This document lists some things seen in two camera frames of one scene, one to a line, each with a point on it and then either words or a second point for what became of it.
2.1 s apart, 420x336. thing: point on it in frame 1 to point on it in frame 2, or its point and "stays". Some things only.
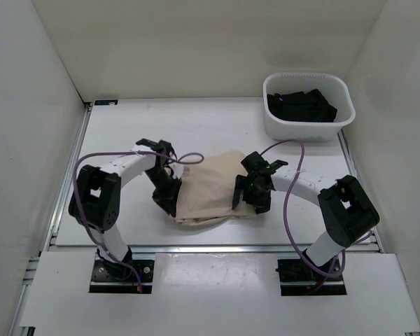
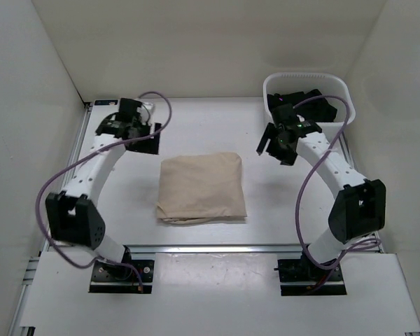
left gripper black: [167, 199] to [149, 145]
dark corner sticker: [106, 102] stays
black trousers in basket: [309, 106] stays
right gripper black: [262, 204] to [288, 158]
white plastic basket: [337, 91] stays
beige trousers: [206, 191] stays
